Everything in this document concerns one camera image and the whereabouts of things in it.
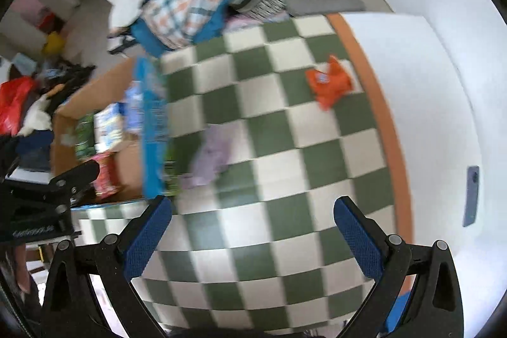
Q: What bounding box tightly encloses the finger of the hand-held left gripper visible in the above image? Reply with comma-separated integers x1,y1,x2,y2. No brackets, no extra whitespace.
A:
0,130,55,174
0,159,100,233

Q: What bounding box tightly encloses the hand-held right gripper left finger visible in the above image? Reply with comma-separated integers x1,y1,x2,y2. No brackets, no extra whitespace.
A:
41,195,173,338

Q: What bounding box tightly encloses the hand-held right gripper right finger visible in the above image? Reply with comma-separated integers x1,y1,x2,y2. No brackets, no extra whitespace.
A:
333,195,465,338

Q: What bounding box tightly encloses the red snack packet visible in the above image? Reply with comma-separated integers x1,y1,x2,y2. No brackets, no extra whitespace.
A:
93,152,120,200

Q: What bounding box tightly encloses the green snack packet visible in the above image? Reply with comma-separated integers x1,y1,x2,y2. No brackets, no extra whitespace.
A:
74,114,96,161

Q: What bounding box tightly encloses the cardboard box blue print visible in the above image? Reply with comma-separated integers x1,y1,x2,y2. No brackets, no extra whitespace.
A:
49,55,172,209

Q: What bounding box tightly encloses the white blue tissue pack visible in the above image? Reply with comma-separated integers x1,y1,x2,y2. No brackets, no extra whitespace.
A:
93,102,127,150

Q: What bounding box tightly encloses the purple cloth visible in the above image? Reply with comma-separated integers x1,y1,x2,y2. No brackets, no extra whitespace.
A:
180,123,238,190

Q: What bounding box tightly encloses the person's left hand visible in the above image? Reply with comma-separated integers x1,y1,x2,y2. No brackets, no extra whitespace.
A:
14,243,35,294

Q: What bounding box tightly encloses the white plush duck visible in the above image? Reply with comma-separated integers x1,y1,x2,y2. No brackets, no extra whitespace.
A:
18,85,74,137

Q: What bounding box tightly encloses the red plastic bag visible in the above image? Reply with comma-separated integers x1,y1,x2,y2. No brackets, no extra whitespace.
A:
0,77,39,137

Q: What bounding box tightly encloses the black clothing pile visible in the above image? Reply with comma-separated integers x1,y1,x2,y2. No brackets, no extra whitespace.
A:
37,63,96,101

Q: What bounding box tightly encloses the blue chair seat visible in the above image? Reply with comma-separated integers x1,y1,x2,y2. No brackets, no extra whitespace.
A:
376,290,416,335

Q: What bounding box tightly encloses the green white checkered tablecloth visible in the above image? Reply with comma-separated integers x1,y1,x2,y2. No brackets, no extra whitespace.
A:
73,13,414,336

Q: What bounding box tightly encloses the yellow bucket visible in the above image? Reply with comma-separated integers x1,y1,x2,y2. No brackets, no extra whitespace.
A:
42,31,66,55

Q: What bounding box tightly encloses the blue smartphone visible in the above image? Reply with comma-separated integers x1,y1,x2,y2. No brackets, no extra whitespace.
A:
463,165,480,227

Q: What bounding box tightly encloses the orange snack packet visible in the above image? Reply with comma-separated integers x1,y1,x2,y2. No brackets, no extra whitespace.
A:
305,55,354,112

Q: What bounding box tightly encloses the plaid blanket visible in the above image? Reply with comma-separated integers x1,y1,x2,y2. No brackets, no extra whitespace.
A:
131,0,275,58

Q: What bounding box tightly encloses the pink cloth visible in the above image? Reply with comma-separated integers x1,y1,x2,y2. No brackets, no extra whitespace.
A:
226,15,294,30

